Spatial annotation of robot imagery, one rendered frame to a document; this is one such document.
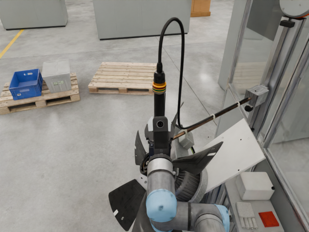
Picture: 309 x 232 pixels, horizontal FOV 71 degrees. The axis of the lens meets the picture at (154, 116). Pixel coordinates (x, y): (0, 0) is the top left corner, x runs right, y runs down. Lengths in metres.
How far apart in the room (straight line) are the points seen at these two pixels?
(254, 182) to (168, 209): 0.93
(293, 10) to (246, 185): 0.90
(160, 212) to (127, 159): 2.17
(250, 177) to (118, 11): 5.51
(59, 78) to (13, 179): 1.64
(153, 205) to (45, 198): 2.15
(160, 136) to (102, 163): 2.11
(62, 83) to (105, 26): 2.93
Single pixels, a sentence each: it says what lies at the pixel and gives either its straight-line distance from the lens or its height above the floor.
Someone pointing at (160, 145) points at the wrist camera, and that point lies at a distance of 0.65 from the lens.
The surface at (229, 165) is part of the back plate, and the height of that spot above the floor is 1.24.
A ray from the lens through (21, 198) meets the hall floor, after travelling 2.75.
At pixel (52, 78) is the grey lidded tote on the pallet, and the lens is 3.77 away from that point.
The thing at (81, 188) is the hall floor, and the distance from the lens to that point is 2.57.
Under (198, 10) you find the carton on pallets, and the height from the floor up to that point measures 0.19.
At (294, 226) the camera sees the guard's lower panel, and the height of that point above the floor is 0.91.
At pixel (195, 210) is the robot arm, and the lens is 0.66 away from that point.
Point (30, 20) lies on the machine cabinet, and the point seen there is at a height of 0.26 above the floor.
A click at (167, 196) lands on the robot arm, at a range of 0.56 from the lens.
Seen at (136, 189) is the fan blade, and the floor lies 1.07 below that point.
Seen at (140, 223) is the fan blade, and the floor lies 1.16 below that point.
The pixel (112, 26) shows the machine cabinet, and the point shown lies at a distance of 6.37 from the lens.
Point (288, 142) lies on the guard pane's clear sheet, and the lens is 1.40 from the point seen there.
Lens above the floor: 2.04
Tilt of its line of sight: 38 degrees down
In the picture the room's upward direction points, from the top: straight up
